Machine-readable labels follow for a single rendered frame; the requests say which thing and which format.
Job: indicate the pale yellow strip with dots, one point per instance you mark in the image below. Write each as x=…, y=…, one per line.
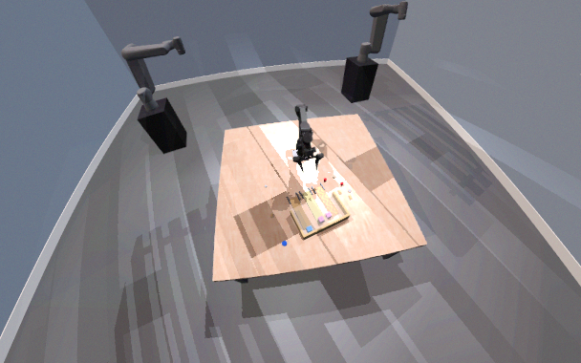
x=307, y=196

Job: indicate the tan flat strip with purple zigzag pattern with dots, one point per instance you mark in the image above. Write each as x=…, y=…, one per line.
x=319, y=191

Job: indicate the brown wooden plank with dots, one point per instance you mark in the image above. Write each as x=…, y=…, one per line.
x=295, y=202

